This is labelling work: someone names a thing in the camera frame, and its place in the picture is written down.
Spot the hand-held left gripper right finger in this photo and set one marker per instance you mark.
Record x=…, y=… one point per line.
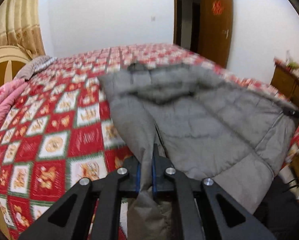
x=153, y=177

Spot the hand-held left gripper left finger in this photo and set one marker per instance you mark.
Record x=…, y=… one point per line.
x=138, y=177

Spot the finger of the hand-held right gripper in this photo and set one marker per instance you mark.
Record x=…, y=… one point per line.
x=295, y=112

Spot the grey puffer jacket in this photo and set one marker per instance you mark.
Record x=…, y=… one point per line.
x=202, y=130

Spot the wooden dresser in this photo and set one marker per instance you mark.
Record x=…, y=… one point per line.
x=289, y=87

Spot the colourful clutter on dresser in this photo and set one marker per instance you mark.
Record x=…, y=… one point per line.
x=293, y=66

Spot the red printed bed sheet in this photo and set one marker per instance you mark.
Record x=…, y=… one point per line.
x=59, y=130

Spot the person's dark clothing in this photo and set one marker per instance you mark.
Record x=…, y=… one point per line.
x=277, y=205

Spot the brown wooden door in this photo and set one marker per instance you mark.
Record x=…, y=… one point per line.
x=215, y=30

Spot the red paper door decoration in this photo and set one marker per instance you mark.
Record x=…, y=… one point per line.
x=217, y=7

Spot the striped pillow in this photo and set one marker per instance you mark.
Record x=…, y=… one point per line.
x=35, y=66

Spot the pink folded blanket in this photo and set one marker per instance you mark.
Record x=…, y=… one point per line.
x=4, y=100

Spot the cream and brown headboard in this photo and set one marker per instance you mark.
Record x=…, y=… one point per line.
x=4, y=65

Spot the beige patterned curtain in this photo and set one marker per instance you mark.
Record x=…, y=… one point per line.
x=17, y=17

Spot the dark wooden door frame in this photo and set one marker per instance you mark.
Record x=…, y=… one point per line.
x=187, y=15

